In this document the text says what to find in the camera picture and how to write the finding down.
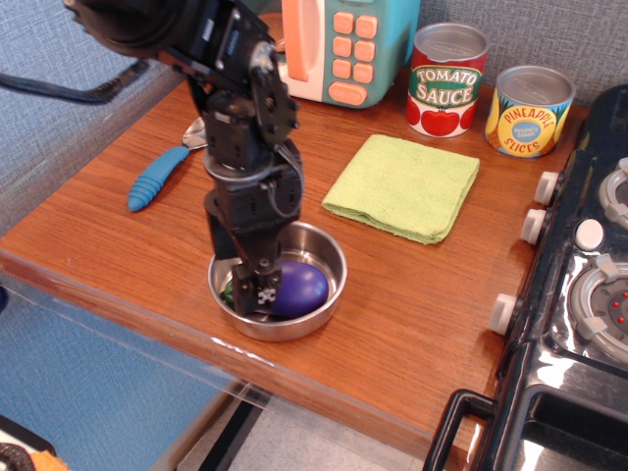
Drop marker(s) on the tomato sauce can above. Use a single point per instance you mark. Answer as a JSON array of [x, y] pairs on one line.
[[446, 73]]

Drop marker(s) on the white stove knob bottom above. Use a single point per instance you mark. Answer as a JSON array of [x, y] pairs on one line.
[[502, 312]]

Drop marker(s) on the small stainless steel pan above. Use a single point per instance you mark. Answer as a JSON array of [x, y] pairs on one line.
[[300, 242]]

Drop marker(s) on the teal toy microwave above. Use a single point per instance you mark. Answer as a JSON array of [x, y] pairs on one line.
[[342, 53]]

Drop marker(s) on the orange object bottom left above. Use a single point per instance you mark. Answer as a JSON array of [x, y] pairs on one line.
[[17, 458]]

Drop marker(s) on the blue handled metal spoon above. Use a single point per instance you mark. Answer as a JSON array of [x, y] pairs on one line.
[[150, 182]]

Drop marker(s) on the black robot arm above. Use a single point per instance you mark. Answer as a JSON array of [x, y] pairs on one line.
[[230, 60]]

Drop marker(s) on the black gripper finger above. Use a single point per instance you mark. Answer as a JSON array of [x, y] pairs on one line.
[[255, 292], [223, 244]]

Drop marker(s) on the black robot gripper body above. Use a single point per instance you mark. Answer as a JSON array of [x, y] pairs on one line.
[[255, 211]]

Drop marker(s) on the green folded cloth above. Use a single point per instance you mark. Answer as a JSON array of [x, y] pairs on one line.
[[403, 188]]

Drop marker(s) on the purple toy eggplant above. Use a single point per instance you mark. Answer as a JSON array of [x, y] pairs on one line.
[[304, 289]]

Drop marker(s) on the white stove knob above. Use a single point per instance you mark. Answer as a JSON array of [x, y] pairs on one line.
[[546, 187], [502, 312], [532, 226]]

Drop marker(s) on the black toy stove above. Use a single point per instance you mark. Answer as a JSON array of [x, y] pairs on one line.
[[561, 400]]

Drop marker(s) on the pineapple slices can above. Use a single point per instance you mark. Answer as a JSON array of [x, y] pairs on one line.
[[529, 109]]

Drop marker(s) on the white stove knob middle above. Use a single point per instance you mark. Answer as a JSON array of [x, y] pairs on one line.
[[532, 226]]

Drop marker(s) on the white stove knob top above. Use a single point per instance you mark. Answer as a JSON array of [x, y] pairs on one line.
[[546, 187]]

